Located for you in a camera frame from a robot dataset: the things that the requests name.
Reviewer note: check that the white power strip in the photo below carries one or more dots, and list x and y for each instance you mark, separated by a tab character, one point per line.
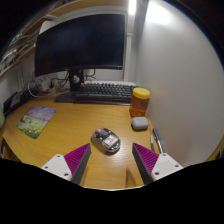
42	84

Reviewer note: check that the black pen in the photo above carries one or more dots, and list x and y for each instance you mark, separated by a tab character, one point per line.
158	140

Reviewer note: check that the black keyboard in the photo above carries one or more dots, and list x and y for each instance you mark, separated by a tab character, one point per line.
106	91

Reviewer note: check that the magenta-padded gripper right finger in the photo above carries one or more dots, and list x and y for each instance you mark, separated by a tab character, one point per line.
163	165

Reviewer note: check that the white keyboard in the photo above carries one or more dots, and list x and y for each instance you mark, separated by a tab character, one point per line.
110	82

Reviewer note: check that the flower landscape print mouse pad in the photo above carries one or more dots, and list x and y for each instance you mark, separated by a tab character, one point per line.
36	120

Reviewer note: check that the black computer monitor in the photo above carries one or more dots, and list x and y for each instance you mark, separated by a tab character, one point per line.
80	43

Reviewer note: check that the white strip light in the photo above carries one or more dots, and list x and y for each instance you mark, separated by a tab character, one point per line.
132	6

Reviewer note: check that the pale green object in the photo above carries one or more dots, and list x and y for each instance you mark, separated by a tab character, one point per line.
1	116

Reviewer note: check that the silver pen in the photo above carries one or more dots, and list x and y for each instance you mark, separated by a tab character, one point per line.
152	142

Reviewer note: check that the amber jar with yellow lid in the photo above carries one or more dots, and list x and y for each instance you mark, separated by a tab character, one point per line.
139	103

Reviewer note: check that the transparent computer mouse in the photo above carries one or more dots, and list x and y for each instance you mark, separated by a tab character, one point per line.
106	139

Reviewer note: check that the wooden wall shelf unit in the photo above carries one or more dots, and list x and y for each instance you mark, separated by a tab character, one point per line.
20	43

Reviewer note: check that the grey earbuds case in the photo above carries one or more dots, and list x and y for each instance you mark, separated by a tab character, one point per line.
140	123

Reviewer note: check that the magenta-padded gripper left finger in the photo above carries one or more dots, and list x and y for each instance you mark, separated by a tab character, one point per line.
60	165

